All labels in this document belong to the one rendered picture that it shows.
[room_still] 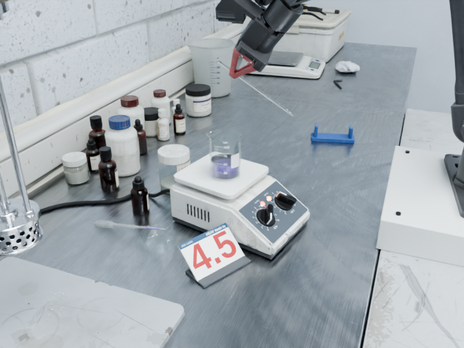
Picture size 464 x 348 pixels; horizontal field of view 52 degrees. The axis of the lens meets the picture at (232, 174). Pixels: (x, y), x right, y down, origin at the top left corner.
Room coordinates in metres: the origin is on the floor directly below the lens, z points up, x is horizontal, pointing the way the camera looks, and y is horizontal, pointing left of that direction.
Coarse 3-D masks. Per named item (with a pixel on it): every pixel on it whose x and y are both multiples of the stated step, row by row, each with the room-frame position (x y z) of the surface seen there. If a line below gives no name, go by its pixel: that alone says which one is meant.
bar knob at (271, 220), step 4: (268, 204) 0.63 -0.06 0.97; (268, 208) 0.62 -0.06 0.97; (272, 208) 0.62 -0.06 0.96; (260, 212) 0.62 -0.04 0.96; (264, 212) 0.63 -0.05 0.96; (268, 212) 0.61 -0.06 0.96; (272, 212) 0.62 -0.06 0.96; (260, 216) 0.62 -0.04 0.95; (264, 216) 0.62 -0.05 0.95; (268, 216) 0.61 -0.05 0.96; (272, 216) 0.61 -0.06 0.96; (260, 220) 0.61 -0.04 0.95; (264, 220) 0.61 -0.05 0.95; (268, 220) 0.60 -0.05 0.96; (272, 220) 0.62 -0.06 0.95; (264, 224) 0.61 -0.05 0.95; (268, 224) 0.61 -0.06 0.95; (272, 224) 0.61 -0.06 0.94
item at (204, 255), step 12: (204, 240) 0.58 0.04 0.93; (216, 240) 0.59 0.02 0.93; (228, 240) 0.59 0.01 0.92; (192, 252) 0.56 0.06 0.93; (204, 252) 0.57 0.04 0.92; (216, 252) 0.57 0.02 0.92; (228, 252) 0.58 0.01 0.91; (240, 252) 0.59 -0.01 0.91; (192, 264) 0.54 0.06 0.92; (204, 264) 0.55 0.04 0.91; (216, 264) 0.56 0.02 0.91
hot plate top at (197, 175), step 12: (204, 156) 0.76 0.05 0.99; (192, 168) 0.71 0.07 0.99; (204, 168) 0.71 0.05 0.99; (252, 168) 0.71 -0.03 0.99; (264, 168) 0.71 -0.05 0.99; (180, 180) 0.67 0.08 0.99; (192, 180) 0.67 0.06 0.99; (204, 180) 0.67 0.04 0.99; (240, 180) 0.67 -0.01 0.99; (252, 180) 0.67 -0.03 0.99; (216, 192) 0.63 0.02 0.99; (228, 192) 0.63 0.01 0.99; (240, 192) 0.64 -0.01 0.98
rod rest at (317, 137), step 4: (316, 124) 1.05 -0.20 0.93; (316, 128) 1.03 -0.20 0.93; (352, 128) 1.02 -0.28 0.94; (316, 132) 1.03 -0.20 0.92; (352, 132) 1.02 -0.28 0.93; (312, 136) 1.03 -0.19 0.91; (316, 136) 1.03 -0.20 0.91; (320, 136) 1.03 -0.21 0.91; (324, 136) 1.03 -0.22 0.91; (328, 136) 1.03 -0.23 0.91; (332, 136) 1.03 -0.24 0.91; (336, 136) 1.03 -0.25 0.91; (340, 136) 1.03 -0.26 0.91; (344, 136) 1.03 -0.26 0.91; (348, 136) 1.03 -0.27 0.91; (352, 136) 1.03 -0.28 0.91; (312, 140) 1.02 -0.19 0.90; (316, 140) 1.02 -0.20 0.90; (320, 140) 1.02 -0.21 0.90; (324, 140) 1.02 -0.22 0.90; (328, 140) 1.02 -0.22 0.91; (332, 140) 1.02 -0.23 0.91; (336, 140) 1.02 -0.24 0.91; (340, 140) 1.02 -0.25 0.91; (344, 140) 1.02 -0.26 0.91; (348, 140) 1.01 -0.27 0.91; (352, 140) 1.01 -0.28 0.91
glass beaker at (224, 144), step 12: (216, 132) 0.71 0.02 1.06; (228, 132) 0.71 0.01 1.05; (216, 144) 0.67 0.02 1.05; (228, 144) 0.66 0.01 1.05; (240, 144) 0.68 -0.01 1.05; (216, 156) 0.67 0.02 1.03; (228, 156) 0.66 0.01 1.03; (240, 156) 0.68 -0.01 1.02; (216, 168) 0.67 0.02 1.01; (228, 168) 0.66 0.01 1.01; (240, 168) 0.68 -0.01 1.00; (216, 180) 0.67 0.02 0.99; (228, 180) 0.66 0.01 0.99
